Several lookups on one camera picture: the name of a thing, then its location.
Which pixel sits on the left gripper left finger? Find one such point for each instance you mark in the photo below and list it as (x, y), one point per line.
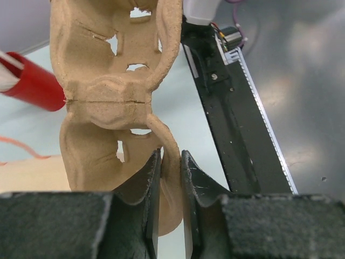
(122, 223)

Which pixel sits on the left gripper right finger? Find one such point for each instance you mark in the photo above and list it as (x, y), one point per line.
(220, 224)

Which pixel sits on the beige paper takeout bag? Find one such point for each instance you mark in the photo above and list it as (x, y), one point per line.
(40, 173)

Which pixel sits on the brown pulp cup carrier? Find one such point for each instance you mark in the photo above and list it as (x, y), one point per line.
(109, 57)

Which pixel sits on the red straw holder cup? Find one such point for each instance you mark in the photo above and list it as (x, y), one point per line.
(36, 85)

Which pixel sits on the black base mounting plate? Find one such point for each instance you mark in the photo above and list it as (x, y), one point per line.
(247, 156)

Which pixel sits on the white slotted cable duct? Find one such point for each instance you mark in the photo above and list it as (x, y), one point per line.
(237, 55)

